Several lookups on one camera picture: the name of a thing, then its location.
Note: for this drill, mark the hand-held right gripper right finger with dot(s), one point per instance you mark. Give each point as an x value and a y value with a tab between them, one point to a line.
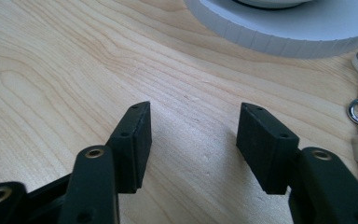
265	149

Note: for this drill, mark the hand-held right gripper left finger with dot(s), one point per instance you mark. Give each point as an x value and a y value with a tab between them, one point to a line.
132	146

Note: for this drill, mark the white bowl with dark rim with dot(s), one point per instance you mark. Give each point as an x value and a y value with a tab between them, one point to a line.
273	3

